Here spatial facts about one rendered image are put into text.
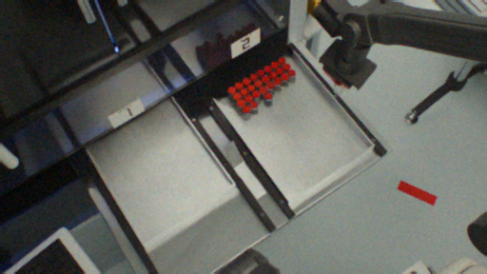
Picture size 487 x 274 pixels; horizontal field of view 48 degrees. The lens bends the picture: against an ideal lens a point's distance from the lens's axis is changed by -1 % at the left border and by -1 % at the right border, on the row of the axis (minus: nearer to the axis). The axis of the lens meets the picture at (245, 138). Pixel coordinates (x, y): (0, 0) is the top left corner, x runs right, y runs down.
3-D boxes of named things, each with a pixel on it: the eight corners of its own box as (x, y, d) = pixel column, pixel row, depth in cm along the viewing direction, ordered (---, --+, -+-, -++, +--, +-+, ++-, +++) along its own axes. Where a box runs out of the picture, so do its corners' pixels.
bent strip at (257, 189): (224, 156, 139) (223, 146, 134) (234, 149, 140) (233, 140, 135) (257, 199, 134) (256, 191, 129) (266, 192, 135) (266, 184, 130)
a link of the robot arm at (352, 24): (358, 33, 92) (394, 10, 95) (315, -14, 95) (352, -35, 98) (339, 68, 103) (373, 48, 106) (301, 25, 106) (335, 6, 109)
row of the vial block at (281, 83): (236, 109, 144) (235, 102, 140) (292, 76, 148) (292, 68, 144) (241, 116, 144) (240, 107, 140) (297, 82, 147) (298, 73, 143)
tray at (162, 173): (80, 141, 142) (76, 135, 139) (165, 90, 148) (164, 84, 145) (146, 248, 130) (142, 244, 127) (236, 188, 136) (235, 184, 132)
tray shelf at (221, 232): (66, 154, 143) (64, 151, 141) (282, 26, 158) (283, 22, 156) (159, 311, 126) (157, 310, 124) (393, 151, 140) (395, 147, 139)
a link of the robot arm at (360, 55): (358, 53, 98) (381, 37, 99) (333, 26, 100) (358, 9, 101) (350, 70, 104) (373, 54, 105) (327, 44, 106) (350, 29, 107)
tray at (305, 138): (213, 105, 146) (212, 98, 142) (293, 57, 151) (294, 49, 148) (288, 206, 133) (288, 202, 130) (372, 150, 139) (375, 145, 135)
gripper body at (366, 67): (335, 41, 113) (341, 23, 106) (376, 69, 111) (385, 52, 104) (317, 63, 112) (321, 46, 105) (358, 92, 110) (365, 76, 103)
